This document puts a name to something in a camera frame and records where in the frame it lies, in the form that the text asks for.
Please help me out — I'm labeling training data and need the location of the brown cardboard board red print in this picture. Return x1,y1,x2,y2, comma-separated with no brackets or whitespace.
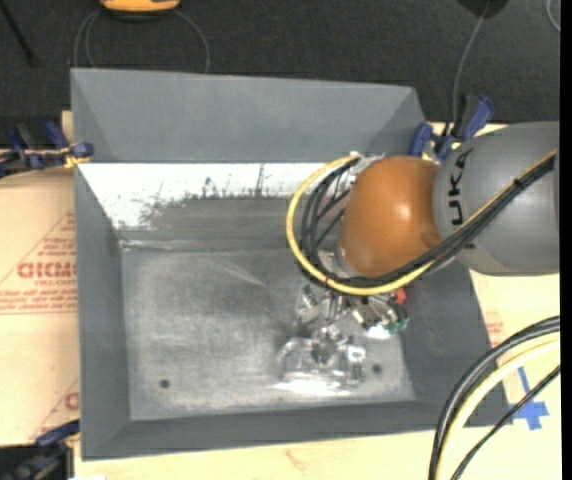
0,147,83,450

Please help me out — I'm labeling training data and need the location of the grey metal bin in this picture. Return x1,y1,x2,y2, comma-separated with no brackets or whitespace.
69,67,510,459

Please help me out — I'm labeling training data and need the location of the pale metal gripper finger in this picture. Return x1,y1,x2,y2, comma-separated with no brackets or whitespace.
294,284,336,328
314,325,348,365

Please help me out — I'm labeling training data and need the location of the clear glass object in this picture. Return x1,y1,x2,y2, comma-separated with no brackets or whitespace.
274,335,369,395

